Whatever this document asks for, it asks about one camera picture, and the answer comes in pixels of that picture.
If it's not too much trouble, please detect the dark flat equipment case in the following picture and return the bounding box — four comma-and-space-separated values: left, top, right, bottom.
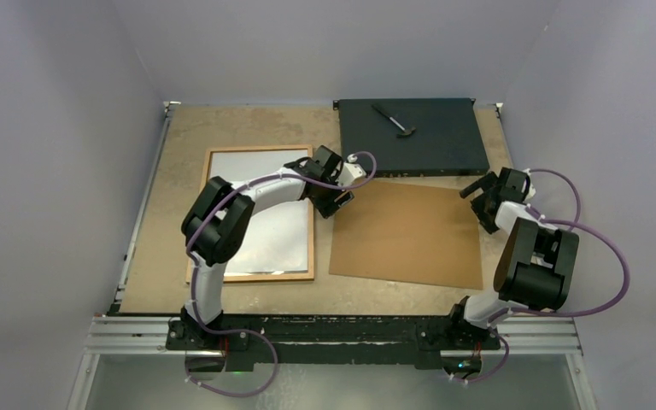
333, 97, 489, 178

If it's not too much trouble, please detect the small black handled hammer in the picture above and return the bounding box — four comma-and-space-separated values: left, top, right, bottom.
371, 103, 416, 138

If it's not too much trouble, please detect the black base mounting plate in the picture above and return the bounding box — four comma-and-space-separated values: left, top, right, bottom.
166, 312, 500, 372

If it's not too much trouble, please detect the glossy plant photo print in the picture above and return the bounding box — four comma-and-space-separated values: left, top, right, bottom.
208, 149, 311, 276

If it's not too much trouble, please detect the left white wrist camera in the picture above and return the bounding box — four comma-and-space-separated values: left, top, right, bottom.
336, 154, 366, 187

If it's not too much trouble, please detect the brown wooden picture frame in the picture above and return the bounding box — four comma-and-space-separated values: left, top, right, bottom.
184, 144, 317, 284

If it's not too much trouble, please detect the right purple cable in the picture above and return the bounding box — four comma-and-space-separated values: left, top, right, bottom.
447, 168, 631, 386

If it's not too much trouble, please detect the purple cable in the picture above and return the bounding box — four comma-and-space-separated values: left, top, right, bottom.
184, 150, 378, 398
447, 168, 631, 386

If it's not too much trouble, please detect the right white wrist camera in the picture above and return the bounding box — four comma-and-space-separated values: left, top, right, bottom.
524, 168, 536, 203

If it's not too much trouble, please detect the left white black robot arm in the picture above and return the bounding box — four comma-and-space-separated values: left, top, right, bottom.
181, 146, 373, 349

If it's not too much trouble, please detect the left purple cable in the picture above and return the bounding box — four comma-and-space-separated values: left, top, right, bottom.
184, 150, 378, 398

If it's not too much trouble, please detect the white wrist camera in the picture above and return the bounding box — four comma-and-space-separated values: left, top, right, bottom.
524, 168, 536, 203
336, 154, 366, 187

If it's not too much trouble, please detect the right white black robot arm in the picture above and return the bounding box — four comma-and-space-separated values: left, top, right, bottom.
445, 167, 579, 348

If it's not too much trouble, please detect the brown cardboard backing board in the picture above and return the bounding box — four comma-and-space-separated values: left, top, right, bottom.
329, 181, 483, 290

